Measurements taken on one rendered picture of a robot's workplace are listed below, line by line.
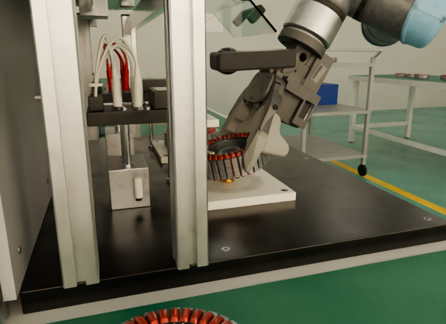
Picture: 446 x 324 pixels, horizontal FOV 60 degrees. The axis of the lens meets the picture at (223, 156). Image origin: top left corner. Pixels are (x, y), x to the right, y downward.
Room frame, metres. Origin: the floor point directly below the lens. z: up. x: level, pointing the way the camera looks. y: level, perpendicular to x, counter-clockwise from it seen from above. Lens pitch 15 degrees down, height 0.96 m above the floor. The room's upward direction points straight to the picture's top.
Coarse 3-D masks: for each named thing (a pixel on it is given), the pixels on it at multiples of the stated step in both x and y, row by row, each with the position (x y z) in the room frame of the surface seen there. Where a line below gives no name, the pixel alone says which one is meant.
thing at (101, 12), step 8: (80, 0) 0.67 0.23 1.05; (96, 0) 0.67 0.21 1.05; (104, 0) 0.68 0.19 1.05; (80, 8) 0.66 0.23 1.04; (96, 8) 0.67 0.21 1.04; (104, 8) 0.68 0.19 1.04; (80, 16) 0.67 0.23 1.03; (88, 16) 0.67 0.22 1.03; (96, 16) 0.67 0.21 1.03; (104, 16) 0.68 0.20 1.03
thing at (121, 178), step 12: (120, 156) 0.54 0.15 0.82; (132, 156) 0.54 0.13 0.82; (108, 168) 0.48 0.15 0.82; (120, 168) 0.48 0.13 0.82; (132, 168) 0.48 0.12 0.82; (144, 168) 0.48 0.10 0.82; (120, 180) 0.47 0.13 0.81; (132, 180) 0.47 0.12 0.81; (144, 180) 0.48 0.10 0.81; (120, 192) 0.47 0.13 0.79; (132, 192) 0.47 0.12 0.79; (144, 192) 0.48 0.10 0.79; (120, 204) 0.47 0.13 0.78; (132, 204) 0.47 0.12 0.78; (144, 204) 0.48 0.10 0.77
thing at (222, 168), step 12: (240, 132) 0.59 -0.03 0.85; (216, 144) 0.57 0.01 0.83; (228, 144) 0.58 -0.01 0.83; (240, 144) 0.57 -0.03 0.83; (216, 156) 0.50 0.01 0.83; (228, 156) 0.50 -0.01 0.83; (240, 156) 0.50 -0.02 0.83; (264, 156) 0.52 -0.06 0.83; (216, 168) 0.50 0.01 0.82; (228, 168) 0.49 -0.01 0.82; (240, 168) 0.50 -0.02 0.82; (252, 168) 0.50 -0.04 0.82
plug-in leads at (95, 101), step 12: (108, 48) 0.48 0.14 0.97; (120, 48) 0.52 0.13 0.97; (96, 60) 0.48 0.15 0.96; (96, 72) 0.48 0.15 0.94; (132, 72) 0.53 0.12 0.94; (96, 84) 0.47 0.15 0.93; (132, 84) 0.53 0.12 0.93; (96, 96) 0.47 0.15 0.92; (120, 96) 0.49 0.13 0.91; (132, 96) 0.53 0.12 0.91; (96, 108) 0.47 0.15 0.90; (120, 108) 0.49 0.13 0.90
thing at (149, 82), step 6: (144, 78) 0.75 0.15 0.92; (150, 78) 0.75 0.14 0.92; (156, 78) 0.75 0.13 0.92; (162, 78) 0.75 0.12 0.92; (144, 84) 0.72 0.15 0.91; (150, 84) 0.73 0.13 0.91; (156, 84) 0.73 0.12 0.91; (162, 84) 0.73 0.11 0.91; (102, 90) 0.76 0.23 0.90; (144, 90) 0.72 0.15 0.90; (108, 96) 0.70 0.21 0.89; (126, 96) 0.71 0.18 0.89; (144, 96) 0.72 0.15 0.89; (108, 102) 0.70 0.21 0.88
